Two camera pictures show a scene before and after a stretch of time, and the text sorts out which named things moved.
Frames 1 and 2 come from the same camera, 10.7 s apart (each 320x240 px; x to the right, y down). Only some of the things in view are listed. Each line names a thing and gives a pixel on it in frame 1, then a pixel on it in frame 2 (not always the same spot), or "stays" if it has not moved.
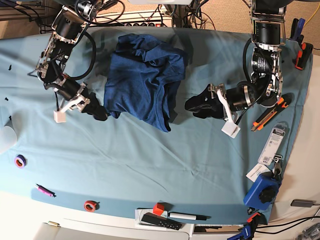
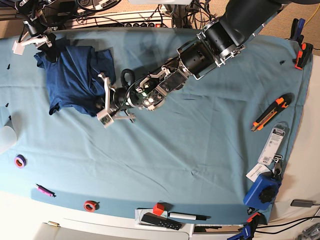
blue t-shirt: [143, 79] to [73, 79]
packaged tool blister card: [274, 142] stays
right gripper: [208, 103] to [117, 101]
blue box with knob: [263, 192] stays
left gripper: [77, 97] to [36, 28]
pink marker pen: [45, 191] stays
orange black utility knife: [283, 102] stays
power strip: [141, 18] stays
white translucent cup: [8, 139] stays
